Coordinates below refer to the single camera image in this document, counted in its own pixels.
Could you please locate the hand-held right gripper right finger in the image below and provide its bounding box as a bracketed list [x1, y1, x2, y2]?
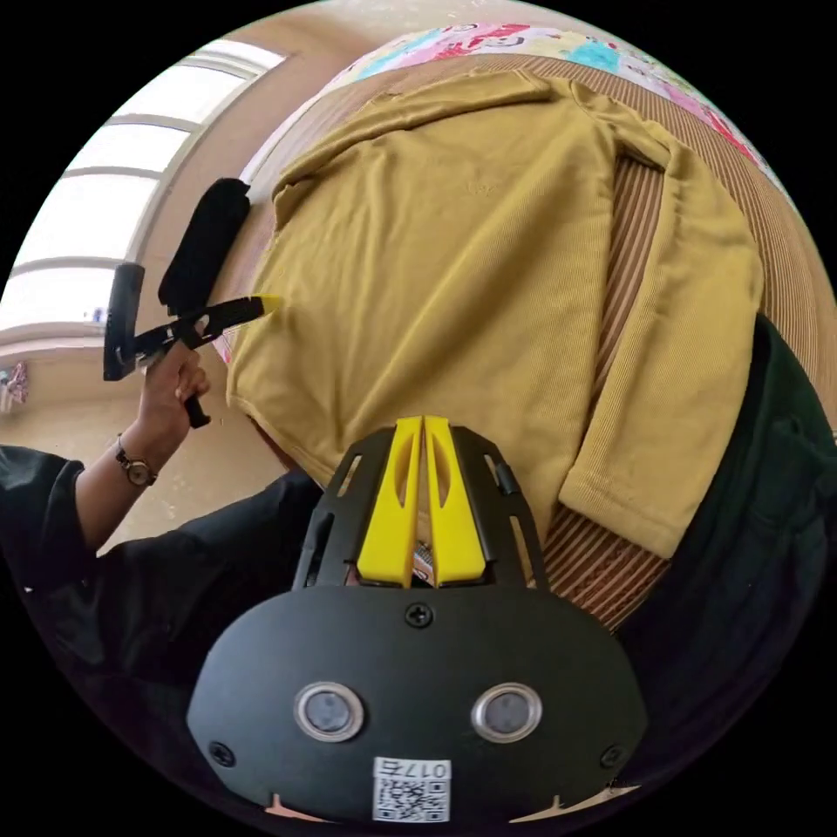
[423, 415, 489, 588]

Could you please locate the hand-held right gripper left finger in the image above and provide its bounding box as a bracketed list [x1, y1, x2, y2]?
[356, 416, 423, 588]

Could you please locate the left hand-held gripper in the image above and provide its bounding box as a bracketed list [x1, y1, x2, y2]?
[133, 295, 284, 430]

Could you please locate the yellow thermal shirt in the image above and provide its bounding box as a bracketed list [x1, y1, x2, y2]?
[225, 68, 766, 561]

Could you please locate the person's left forearm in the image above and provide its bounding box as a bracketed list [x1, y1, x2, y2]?
[75, 434, 173, 557]

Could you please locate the person's left hand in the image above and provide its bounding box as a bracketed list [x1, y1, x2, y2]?
[119, 341, 212, 469]

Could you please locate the black fuzzy cloth roll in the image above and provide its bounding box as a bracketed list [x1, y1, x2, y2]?
[158, 176, 252, 317]

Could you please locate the window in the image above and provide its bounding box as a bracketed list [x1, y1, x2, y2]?
[0, 37, 290, 331]

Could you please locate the person's body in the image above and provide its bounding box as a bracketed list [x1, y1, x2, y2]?
[0, 444, 328, 727]

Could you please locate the dark green garment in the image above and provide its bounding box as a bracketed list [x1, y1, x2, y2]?
[614, 312, 837, 789]

